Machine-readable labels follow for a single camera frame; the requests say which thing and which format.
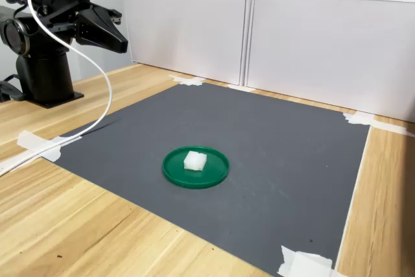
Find white plastic terminal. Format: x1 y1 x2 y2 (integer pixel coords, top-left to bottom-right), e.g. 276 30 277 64
183 150 208 172

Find round green lid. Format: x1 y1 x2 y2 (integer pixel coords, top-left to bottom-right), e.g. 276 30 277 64
161 145 230 190

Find white partition panel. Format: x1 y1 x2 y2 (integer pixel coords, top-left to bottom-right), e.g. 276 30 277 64
122 0 253 86
241 0 415 124

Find white tape piece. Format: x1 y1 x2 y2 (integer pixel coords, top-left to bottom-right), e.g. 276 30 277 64
168 74 208 87
276 245 348 277
226 83 255 93
342 111 415 139
0 129 83 173

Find dark grey mat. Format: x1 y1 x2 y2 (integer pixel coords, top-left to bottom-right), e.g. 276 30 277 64
41 82 371 277

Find white camera cable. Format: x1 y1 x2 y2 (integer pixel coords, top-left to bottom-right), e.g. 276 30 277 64
0 0 113 176

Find black base cable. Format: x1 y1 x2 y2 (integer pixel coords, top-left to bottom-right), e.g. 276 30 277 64
0 73 26 103

